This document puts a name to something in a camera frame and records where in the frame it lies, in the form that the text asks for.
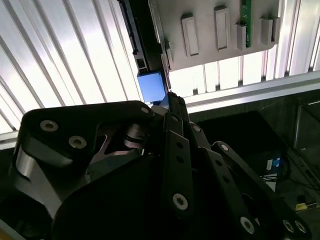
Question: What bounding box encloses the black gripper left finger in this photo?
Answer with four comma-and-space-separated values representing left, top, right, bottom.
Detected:
9, 92, 196, 220

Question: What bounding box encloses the hard disk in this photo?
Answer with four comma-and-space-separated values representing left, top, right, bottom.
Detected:
117, 0, 173, 111

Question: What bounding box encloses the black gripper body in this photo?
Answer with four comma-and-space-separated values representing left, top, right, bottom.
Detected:
49, 123, 253, 240

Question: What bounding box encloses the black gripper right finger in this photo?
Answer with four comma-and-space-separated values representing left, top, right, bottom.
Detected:
176, 95, 313, 240

